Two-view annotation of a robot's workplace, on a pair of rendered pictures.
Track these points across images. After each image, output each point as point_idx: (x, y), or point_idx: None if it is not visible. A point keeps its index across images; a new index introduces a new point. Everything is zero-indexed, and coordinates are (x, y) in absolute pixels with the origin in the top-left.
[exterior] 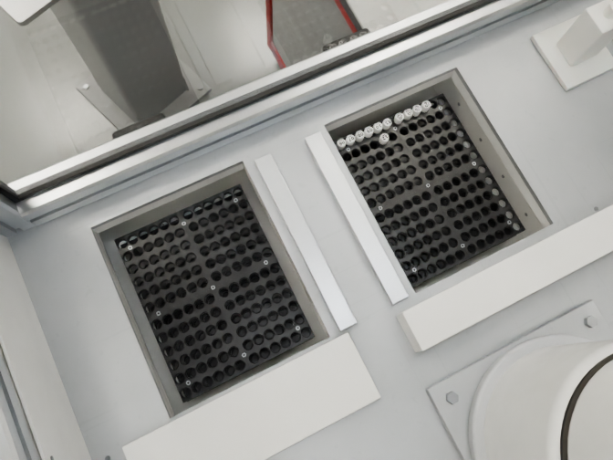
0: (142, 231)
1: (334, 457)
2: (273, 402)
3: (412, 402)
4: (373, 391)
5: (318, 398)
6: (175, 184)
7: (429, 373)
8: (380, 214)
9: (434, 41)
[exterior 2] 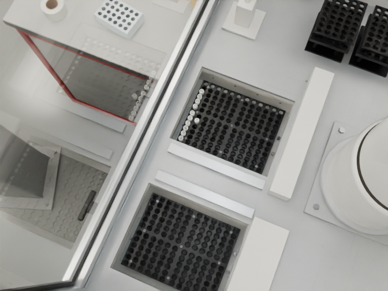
0: (129, 249)
1: (291, 271)
2: (250, 270)
3: (302, 221)
4: (284, 231)
5: (266, 253)
6: (129, 217)
7: (299, 204)
8: (223, 154)
9: (186, 65)
